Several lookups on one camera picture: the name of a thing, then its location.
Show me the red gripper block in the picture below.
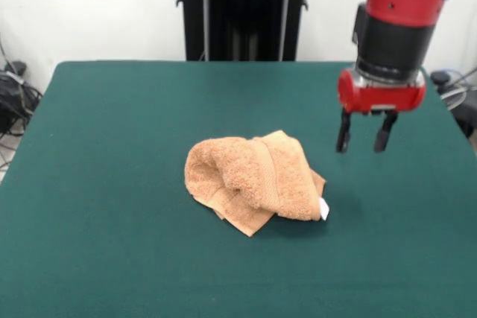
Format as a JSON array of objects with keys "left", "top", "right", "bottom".
[{"left": 336, "top": 67, "right": 427, "bottom": 153}]

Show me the orange terry towel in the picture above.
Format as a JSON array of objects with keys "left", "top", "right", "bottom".
[{"left": 184, "top": 130, "right": 331, "bottom": 238}]

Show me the black upright stand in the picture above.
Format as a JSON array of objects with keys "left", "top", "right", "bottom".
[{"left": 174, "top": 0, "right": 310, "bottom": 62}]

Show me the dark green table cloth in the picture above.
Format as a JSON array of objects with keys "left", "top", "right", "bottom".
[{"left": 0, "top": 60, "right": 477, "bottom": 318}]

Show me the tangle of black cables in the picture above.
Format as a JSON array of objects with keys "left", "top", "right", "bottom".
[
  {"left": 430, "top": 68, "right": 477, "bottom": 140},
  {"left": 0, "top": 34, "right": 44, "bottom": 170}
]

